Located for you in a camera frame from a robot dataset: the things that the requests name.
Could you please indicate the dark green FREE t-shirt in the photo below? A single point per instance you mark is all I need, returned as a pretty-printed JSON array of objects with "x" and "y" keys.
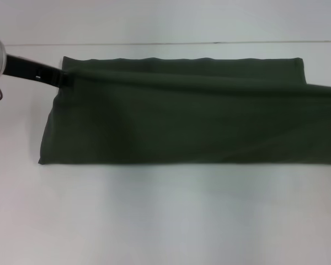
[{"x": 182, "y": 116}]

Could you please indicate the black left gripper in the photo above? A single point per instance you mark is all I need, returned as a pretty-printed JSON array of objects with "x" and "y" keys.
[{"x": 30, "y": 69}]

